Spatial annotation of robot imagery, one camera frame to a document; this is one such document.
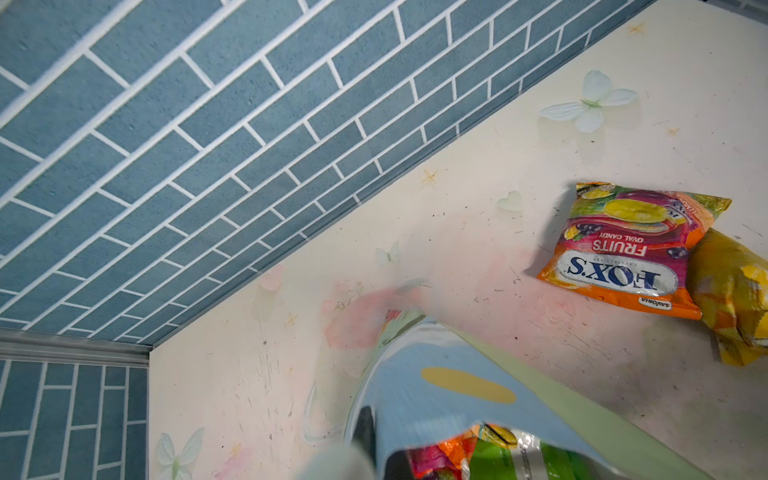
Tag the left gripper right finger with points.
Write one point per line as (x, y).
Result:
(364, 434)

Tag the orange snack packet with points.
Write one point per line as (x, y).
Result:
(630, 247)

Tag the yellow snack packet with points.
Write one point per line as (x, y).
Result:
(728, 282)

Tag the multicolour snack packet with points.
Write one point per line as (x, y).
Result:
(449, 459)

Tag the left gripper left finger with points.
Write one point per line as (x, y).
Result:
(339, 462)

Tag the green snack packet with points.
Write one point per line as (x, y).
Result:
(501, 453)

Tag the colourful paper gift bag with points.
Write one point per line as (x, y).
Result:
(427, 383)

